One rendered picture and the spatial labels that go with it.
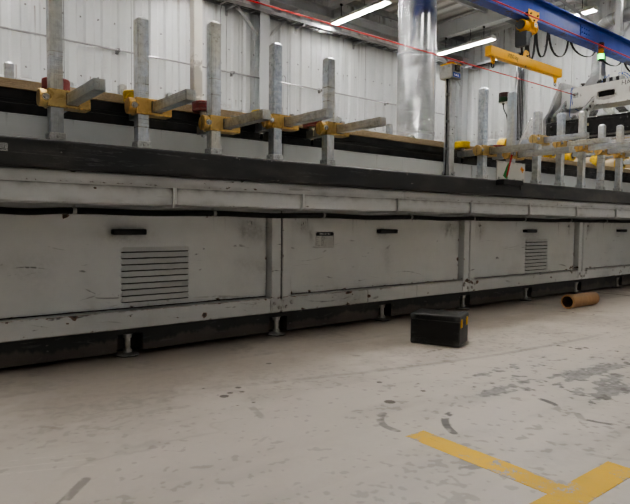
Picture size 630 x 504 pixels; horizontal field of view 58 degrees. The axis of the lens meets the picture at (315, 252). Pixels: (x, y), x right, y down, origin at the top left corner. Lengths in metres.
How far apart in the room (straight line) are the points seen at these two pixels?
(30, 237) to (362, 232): 1.43
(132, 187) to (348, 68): 10.61
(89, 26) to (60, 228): 7.81
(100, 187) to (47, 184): 0.15
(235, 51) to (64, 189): 9.04
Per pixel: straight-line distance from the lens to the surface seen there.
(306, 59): 11.62
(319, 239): 2.53
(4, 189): 1.77
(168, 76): 9.99
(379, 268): 2.79
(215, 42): 2.04
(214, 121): 1.97
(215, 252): 2.24
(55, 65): 1.82
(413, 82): 7.39
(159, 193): 1.90
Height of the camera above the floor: 0.48
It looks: 3 degrees down
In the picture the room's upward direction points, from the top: 1 degrees clockwise
